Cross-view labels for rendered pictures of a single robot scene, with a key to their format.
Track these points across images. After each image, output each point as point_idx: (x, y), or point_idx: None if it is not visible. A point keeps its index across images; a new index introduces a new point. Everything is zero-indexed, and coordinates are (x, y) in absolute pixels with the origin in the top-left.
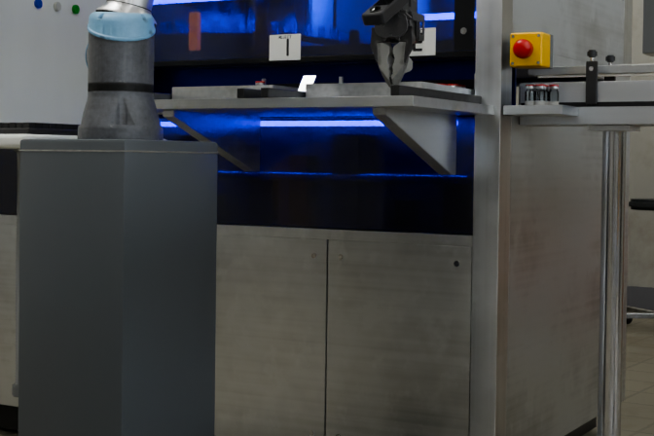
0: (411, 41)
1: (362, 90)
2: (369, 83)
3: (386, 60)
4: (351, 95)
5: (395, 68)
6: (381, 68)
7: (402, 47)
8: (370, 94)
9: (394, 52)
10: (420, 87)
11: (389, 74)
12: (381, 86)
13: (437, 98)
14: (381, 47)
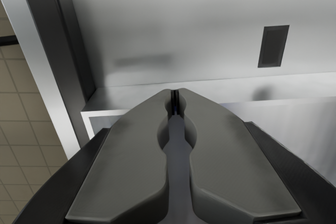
0: (18, 222)
1: (275, 87)
2: (262, 99)
3: (197, 127)
4: (303, 79)
5: (153, 108)
6: (215, 106)
7: (99, 184)
8: (245, 83)
9: (155, 160)
10: (89, 103)
11: (183, 104)
12: (214, 97)
13: (22, 51)
14: (255, 184)
